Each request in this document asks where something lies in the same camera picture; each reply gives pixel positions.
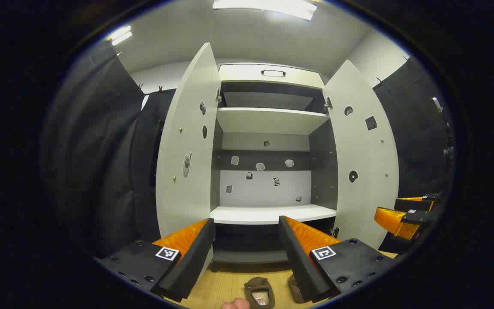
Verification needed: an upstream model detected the long ceiling light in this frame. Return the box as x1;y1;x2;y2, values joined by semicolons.
212;0;318;21

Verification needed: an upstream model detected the white cabinet door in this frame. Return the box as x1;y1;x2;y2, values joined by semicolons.
322;59;400;250
156;42;222;277

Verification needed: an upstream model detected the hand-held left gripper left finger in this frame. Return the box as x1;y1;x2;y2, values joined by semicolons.
94;218;217;303

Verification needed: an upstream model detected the white cabinet drawer front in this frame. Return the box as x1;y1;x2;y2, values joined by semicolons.
219;64;326;90

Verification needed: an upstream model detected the white cabinet shelf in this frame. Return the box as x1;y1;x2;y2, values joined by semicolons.
210;204;337;225
216;107;330;136

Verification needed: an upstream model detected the brown fuzzy shoe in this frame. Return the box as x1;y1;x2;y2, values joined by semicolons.
244;277;276;309
288;275;306;303

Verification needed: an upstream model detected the white shoe cabinet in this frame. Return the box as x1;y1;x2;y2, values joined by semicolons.
156;42;400;277

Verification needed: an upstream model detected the small ceiling light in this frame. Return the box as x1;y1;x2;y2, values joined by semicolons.
107;24;133;46

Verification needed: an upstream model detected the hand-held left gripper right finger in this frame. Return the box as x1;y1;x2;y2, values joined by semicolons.
278;215;398;303

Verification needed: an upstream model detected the grey cabinet base board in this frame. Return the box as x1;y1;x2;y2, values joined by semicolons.
211;250;290;264

